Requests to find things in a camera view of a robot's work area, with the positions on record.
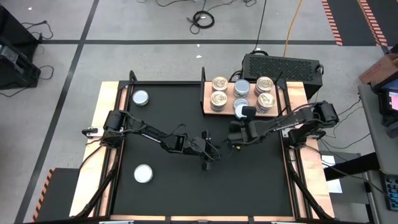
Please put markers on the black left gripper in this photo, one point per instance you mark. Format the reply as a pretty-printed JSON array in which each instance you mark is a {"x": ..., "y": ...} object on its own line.
[{"x": 200, "y": 148}]

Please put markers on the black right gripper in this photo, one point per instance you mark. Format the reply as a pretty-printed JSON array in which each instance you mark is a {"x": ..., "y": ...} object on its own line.
[{"x": 242, "y": 132}]

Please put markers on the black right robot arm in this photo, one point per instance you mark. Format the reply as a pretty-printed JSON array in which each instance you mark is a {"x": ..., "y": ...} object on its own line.
[{"x": 280, "y": 124}]

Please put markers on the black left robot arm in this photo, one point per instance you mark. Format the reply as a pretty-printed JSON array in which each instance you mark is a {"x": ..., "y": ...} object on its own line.
[{"x": 149, "y": 133}]

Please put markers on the wooden shelf board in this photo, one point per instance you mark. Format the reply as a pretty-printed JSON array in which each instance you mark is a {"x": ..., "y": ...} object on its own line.
[{"x": 207, "y": 104}]

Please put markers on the black table mat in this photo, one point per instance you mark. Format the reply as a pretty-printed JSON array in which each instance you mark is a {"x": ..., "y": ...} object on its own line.
[{"x": 174, "y": 193}]

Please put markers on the black computer case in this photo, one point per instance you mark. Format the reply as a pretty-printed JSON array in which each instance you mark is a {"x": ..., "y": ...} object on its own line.
[{"x": 280, "y": 67}]

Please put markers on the white paper sheet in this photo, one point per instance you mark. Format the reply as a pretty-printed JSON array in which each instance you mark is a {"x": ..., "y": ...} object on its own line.
[{"x": 329, "y": 160}]

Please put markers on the black desk bar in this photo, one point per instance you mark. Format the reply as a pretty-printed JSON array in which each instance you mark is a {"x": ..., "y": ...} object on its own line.
[{"x": 351, "y": 166}]

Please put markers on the grey desk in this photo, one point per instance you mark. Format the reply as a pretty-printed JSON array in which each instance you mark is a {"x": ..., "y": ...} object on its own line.
[{"x": 376, "y": 140}]

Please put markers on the black mat orange stripes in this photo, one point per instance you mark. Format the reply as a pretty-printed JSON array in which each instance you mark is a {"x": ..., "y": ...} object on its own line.
[
  {"x": 59, "y": 196},
  {"x": 351, "y": 21}
]

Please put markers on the cardboard box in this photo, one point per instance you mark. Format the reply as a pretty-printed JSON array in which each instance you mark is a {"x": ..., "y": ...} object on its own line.
[{"x": 381, "y": 70}]

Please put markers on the black monitor pink screen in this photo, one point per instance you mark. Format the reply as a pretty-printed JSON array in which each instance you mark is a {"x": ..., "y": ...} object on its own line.
[{"x": 392, "y": 101}]

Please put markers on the black keyboard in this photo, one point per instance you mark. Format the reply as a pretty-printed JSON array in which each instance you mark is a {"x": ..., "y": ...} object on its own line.
[{"x": 392, "y": 193}]

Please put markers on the black floor panel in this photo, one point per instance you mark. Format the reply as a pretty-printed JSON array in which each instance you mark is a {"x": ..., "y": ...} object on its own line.
[{"x": 15, "y": 26}]

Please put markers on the black metal rig frame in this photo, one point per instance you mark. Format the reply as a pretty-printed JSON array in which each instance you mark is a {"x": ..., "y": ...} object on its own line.
[{"x": 204, "y": 74}]

